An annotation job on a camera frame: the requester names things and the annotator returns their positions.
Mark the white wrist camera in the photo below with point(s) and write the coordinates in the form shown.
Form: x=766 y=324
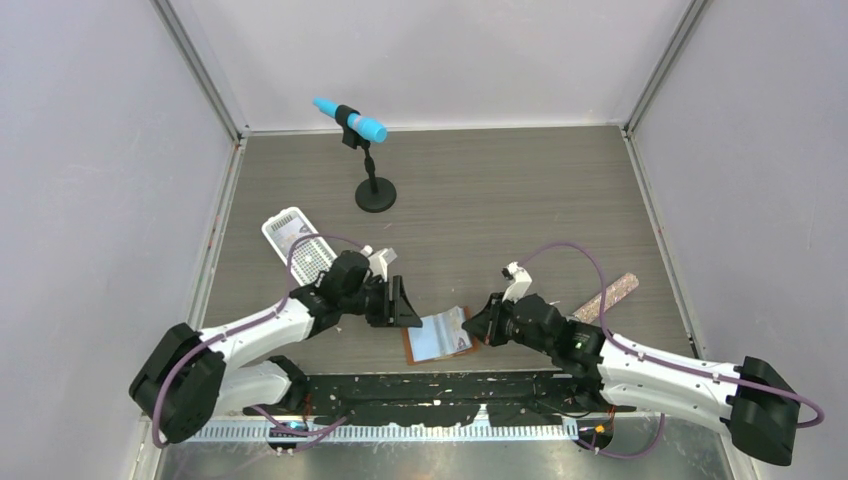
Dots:
x=379 y=260
x=519 y=282

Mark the black microphone stand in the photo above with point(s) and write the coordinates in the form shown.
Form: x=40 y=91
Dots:
x=375 y=194

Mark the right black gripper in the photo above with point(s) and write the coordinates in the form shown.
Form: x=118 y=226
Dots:
x=486 y=325

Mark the white perforated plastic basket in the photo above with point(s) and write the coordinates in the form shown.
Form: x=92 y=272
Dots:
x=308 y=256

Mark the VIP card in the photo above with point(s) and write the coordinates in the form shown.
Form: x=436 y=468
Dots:
x=456 y=339

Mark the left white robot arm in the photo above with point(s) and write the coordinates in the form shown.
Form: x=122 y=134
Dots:
x=193 y=375

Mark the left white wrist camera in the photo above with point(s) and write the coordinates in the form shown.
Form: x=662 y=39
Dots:
x=379 y=260

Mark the pink glitter stick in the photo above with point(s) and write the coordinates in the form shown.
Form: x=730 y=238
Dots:
x=602 y=302

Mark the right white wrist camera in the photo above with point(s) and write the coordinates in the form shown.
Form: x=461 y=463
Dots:
x=519 y=282

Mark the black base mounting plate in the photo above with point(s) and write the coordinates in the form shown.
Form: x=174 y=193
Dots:
x=510 y=398

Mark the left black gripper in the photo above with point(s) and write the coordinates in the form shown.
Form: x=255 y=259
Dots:
x=398 y=309

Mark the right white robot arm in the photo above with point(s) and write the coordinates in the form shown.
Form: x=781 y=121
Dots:
x=750 y=403

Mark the brown leather card holder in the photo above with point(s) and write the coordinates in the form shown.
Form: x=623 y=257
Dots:
x=426 y=344

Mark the blue toy microphone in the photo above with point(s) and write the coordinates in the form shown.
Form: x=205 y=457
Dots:
x=356 y=127

